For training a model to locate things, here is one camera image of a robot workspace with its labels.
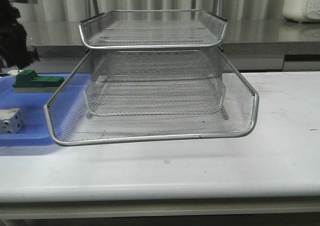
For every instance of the silver mesh tray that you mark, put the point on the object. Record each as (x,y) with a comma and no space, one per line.
(236,117)
(165,97)
(152,28)

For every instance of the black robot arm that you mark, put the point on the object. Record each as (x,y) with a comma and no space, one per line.
(13,37)

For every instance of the blue plastic tray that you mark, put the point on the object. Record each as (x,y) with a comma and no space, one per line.
(47,117)

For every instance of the grey stone counter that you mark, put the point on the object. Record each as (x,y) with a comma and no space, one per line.
(250,45)

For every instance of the green terminal block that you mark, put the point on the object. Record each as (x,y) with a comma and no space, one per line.
(28,81)

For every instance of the white circuit breaker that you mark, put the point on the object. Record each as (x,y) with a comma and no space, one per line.
(11,120)

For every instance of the white appliance on counter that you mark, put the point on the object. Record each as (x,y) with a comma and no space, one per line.
(302,11)

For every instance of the silver metal rack frame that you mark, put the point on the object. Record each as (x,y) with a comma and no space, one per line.
(155,23)

